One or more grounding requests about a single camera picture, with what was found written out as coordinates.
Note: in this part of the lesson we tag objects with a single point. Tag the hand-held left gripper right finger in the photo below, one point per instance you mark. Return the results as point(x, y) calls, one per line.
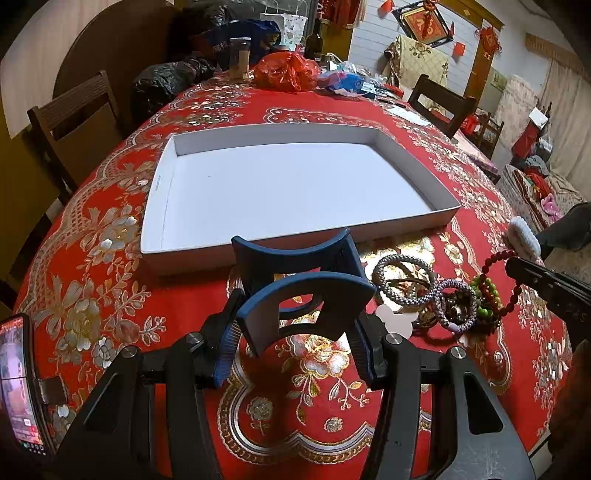
point(364, 355)

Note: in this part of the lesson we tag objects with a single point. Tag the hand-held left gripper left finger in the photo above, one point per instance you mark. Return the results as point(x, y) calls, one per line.
point(226, 344)

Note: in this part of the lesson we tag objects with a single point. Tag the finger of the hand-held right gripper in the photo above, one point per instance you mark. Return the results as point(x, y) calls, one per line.
point(558, 290)

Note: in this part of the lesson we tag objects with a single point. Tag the blue hair claw clip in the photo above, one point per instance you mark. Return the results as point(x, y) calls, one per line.
point(258, 318)

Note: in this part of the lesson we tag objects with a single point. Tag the white mouse-shaped hair clip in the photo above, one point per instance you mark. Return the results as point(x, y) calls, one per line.
point(397, 323)

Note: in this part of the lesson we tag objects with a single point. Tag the white fluffy hair clip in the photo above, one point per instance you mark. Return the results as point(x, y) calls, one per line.
point(524, 235)

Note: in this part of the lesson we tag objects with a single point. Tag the white shallow cardboard box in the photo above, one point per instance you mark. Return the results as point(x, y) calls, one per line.
point(295, 194)

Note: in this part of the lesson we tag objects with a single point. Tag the person's right forearm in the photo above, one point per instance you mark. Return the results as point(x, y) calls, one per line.
point(575, 415)

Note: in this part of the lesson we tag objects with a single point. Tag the dark green jacket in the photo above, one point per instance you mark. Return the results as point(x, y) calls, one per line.
point(570, 226)

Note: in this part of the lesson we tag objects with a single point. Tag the red floral tablecloth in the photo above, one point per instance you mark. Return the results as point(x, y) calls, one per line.
point(152, 304)

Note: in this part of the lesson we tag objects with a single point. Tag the sofa with clothes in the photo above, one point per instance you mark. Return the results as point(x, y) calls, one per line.
point(531, 189)

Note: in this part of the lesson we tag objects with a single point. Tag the red gift bag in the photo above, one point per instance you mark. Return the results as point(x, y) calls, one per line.
point(526, 138)

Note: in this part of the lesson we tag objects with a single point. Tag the small wooden chair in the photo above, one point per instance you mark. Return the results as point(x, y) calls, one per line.
point(490, 134)

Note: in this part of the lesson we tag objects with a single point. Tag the beige curtain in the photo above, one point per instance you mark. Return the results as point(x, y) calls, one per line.
point(565, 115)

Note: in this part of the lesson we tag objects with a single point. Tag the white fluffy blanket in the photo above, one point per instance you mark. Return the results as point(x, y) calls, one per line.
point(517, 104)

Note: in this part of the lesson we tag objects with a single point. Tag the smartphone with lit screen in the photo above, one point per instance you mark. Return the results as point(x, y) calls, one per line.
point(18, 387)

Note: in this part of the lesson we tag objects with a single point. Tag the dark wooden chair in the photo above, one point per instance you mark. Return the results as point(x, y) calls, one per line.
point(74, 115)
point(441, 99)

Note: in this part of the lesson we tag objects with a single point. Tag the white paper sheet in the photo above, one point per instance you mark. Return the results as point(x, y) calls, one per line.
point(408, 115)

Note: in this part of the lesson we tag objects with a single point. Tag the red knot ornament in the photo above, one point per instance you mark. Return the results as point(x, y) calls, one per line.
point(490, 40)

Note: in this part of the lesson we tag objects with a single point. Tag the red paper square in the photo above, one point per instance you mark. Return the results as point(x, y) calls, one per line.
point(458, 49)

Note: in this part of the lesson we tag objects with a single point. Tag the black plastic bag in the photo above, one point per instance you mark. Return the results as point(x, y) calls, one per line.
point(166, 81)

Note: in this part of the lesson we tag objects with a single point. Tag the floral draped cloth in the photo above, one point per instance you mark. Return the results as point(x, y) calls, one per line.
point(418, 60)

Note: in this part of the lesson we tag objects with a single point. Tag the blue and white packet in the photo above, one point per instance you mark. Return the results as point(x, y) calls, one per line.
point(344, 82)

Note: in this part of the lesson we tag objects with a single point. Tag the red plastic bag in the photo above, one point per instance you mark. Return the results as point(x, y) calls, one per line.
point(286, 71)

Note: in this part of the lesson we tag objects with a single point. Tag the glass jar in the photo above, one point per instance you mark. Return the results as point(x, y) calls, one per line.
point(240, 57)

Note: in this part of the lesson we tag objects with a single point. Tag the blue shopping bag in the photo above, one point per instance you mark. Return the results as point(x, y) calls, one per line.
point(217, 39)

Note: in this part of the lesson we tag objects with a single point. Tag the dark wine bottle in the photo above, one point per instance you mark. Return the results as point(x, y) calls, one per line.
point(316, 44)

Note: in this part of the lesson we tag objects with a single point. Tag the white paper bag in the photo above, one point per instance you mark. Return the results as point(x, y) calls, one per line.
point(288, 30)

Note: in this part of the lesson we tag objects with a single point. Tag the round wooden tabletop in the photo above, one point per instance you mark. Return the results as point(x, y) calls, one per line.
point(120, 41)

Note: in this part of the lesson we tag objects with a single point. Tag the red hanging clothes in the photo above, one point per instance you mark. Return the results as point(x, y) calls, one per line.
point(341, 11)

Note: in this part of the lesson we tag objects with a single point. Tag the framed red wall decoration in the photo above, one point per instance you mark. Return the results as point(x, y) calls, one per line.
point(425, 25)

